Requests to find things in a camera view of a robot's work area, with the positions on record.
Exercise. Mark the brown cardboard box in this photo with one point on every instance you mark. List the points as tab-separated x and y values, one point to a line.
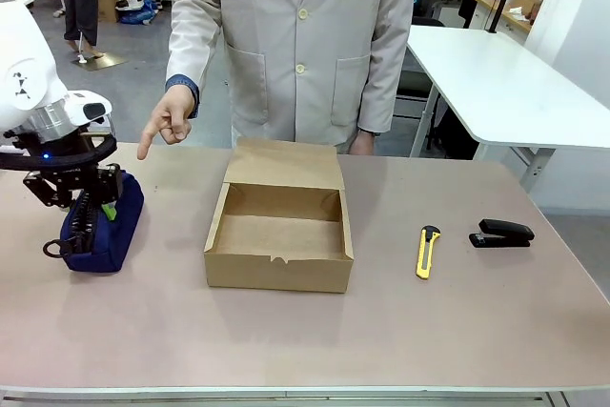
278	235

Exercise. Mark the person's right forearm beige sleeve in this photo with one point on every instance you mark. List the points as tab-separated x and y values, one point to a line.
190	54

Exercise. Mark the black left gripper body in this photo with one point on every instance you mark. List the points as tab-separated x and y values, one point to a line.
71	173

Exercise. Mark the background person in grey trousers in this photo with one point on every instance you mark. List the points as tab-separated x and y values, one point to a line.
81	2

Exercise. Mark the person's left forearm beige sleeve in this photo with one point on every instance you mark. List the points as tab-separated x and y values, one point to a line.
381	87

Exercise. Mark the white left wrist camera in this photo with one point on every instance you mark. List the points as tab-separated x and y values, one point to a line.
86	109

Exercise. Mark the yellow utility knife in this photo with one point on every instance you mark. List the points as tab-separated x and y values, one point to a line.
425	254

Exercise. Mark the grey metal table edge frame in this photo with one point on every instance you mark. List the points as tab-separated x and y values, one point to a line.
305	397

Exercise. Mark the large white table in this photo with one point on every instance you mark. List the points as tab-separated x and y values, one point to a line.
495	83

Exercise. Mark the gold floor base plate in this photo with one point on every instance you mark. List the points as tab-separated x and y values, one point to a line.
99	61

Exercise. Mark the person's right hand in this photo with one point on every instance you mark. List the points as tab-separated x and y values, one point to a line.
174	114

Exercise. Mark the black stapler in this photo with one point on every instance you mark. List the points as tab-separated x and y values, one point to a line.
505	233

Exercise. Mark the blue plastic bag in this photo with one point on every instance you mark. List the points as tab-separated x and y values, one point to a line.
138	11

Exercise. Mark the beige lab coat torso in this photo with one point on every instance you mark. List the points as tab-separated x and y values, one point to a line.
295	45

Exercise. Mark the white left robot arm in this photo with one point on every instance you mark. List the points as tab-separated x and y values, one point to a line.
19	54

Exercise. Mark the black green-tipped left gripper finger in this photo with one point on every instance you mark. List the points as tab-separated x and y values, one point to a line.
110	188
47	192

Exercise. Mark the wooden workbench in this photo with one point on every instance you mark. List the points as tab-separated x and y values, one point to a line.
500	9

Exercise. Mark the navy blue pencil case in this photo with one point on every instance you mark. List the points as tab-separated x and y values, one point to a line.
121	221

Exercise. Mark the person's left hand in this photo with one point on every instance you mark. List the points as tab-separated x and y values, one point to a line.
364	144

